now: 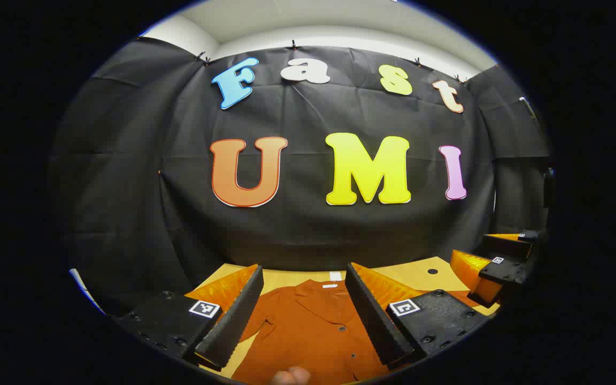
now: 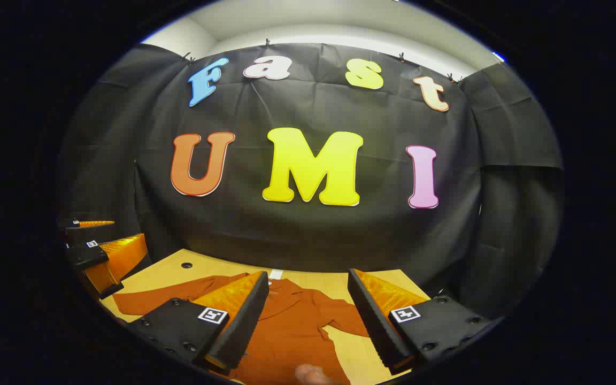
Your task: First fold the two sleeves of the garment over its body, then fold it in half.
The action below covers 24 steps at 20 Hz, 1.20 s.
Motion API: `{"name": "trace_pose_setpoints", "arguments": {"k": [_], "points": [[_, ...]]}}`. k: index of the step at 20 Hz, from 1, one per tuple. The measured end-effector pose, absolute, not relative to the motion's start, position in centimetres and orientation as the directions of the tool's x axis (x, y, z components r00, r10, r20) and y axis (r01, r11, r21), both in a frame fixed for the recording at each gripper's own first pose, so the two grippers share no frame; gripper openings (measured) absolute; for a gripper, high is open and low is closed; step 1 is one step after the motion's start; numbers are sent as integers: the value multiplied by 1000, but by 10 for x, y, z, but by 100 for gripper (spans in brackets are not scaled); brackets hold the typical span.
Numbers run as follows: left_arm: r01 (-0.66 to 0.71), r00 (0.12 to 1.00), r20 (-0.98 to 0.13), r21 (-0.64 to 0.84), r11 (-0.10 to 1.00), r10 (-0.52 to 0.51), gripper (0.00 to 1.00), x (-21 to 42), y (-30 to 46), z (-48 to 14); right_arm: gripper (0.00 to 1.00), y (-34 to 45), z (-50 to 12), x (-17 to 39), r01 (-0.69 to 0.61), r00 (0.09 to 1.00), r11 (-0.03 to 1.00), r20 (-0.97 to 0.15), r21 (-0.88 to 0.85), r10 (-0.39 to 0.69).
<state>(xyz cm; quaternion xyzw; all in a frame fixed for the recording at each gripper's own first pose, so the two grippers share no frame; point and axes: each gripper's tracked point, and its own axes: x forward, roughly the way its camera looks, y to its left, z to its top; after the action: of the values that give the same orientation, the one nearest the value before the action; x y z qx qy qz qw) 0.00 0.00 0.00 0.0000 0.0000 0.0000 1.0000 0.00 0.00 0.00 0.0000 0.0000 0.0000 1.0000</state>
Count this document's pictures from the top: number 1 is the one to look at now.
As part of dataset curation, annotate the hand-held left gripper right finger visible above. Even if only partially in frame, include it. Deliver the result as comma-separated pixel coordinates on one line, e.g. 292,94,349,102
345,262,490,371

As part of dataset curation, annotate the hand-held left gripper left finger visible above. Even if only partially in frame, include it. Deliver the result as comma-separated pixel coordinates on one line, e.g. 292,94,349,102
115,264,264,371

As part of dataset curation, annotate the orange ribbed button cardigan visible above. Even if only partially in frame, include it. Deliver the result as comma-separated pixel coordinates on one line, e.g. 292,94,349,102
232,272,488,385

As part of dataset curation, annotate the black backdrop cloth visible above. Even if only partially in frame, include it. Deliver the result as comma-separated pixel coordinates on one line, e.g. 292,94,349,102
49,36,552,316

